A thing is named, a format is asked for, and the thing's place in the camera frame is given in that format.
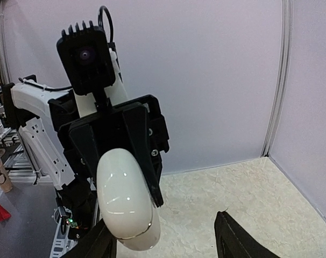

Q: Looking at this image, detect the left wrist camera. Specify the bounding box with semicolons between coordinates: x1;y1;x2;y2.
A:
56;20;129;119

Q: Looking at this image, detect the aluminium left corner post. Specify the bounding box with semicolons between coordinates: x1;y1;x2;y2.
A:
261;0;293;157

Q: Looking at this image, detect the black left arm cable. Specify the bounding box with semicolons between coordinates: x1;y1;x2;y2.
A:
17;5;117;92

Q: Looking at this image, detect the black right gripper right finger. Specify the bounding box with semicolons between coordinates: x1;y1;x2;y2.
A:
214;211;278;258

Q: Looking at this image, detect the paper cup with drawing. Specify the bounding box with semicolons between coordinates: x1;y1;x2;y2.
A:
0;146;13;194

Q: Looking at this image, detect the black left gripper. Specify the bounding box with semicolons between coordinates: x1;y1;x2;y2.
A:
57;95;169;207

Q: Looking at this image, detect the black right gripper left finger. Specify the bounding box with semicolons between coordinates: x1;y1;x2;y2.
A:
63;221;117;258

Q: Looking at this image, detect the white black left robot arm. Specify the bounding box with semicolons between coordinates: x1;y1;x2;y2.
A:
2;75;169;231

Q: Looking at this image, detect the white earbud charging case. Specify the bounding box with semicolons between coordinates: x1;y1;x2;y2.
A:
96;148;161;252

